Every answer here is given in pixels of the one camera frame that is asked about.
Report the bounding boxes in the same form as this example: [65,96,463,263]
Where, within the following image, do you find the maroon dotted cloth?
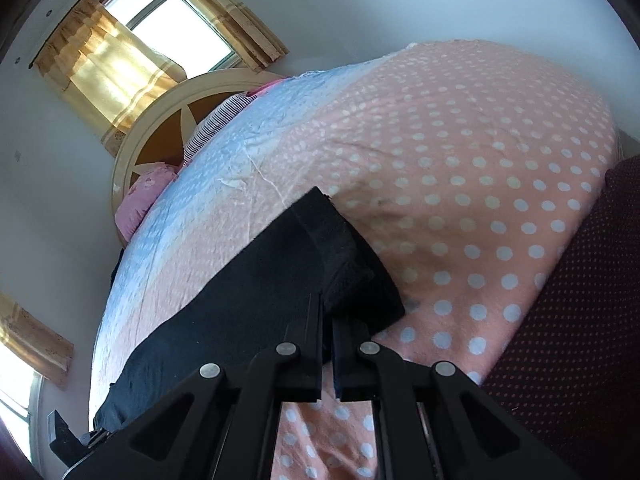
[480,152,640,480]

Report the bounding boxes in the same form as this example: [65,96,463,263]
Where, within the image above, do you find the pink cloth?
[247,77,291,98]

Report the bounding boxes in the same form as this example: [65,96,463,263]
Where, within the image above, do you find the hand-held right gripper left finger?
[65,292,323,480]

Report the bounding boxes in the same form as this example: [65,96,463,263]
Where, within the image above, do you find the cream wooden headboard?
[111,67,288,221]

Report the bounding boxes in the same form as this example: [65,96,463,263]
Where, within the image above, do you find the yellow curtain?
[32,0,177,158]
[0,292,75,390]
[142,0,291,72]

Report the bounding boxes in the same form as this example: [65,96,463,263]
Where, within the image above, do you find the pink pillow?
[115,162,181,246]

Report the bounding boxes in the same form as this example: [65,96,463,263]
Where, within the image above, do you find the black pants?
[94,186,406,433]

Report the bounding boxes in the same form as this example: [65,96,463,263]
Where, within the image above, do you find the striped pillow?
[182,92,261,166]

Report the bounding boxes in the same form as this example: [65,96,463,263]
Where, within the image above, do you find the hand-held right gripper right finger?
[332,310,576,480]

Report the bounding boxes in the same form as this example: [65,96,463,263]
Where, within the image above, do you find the window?
[102,0,241,73]
[0,342,43,461]

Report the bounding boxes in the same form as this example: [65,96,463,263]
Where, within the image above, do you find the polka dot bed sheet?
[87,40,621,480]

